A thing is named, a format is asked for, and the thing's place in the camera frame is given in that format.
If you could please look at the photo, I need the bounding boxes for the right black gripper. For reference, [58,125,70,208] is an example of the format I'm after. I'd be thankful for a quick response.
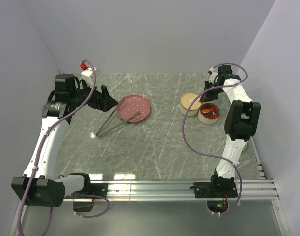
[200,80,224,103]

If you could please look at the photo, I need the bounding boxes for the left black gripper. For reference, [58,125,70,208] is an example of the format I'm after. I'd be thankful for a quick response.
[70,78,118,112]

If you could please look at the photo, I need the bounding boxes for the red shrimp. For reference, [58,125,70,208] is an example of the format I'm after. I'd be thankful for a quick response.
[201,108,215,114]

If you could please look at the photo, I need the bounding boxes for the beige steel container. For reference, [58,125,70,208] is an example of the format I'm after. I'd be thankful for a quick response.
[179,101,201,117]
[198,103,221,125]

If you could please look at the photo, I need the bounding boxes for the beige round lid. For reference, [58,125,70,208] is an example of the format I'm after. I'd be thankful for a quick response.
[181,93,201,111]

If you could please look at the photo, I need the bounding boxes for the metal tongs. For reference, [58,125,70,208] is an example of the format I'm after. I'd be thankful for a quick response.
[95,105,141,138]

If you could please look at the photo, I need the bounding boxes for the red sausage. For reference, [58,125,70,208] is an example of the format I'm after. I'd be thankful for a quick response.
[207,114,218,119]

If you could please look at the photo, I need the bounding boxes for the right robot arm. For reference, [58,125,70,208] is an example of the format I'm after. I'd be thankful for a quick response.
[200,63,261,197]

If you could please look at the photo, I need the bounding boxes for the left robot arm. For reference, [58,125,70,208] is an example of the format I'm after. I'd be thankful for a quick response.
[11,69,118,207]

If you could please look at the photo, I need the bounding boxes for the pink polka dot plate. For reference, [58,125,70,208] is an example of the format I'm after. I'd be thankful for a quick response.
[117,94,151,123]

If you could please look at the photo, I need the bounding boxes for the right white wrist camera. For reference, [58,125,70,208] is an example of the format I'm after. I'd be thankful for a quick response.
[208,67,218,84]

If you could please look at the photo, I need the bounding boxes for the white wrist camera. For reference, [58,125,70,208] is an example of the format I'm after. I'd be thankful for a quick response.
[81,67,100,87]
[208,67,218,84]

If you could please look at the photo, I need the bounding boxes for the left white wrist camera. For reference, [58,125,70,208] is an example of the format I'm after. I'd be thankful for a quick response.
[81,67,100,87]

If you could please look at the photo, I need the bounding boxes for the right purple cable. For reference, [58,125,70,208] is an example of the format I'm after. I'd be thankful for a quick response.
[183,63,248,215]

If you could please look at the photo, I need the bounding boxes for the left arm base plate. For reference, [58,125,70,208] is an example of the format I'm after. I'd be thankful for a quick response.
[68,183,108,198]

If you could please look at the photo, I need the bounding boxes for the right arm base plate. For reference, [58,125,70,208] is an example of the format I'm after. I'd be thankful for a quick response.
[190,182,238,198]

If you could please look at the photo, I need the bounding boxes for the aluminium rail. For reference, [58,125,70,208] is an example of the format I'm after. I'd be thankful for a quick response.
[91,179,279,201]

